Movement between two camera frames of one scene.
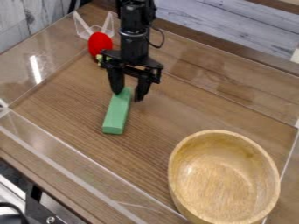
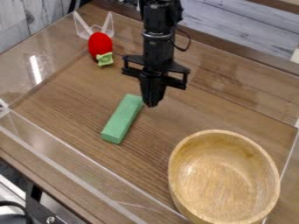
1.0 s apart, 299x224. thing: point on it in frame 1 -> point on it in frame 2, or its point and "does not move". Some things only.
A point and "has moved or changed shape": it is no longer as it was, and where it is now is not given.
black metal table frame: x=38 y=213 does not move
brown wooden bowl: x=224 y=178 does not move
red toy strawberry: x=100 y=41 does not move
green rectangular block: x=117 y=113 has moved or changed shape
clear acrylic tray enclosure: x=102 y=178 does not move
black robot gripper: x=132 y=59 -> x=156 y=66
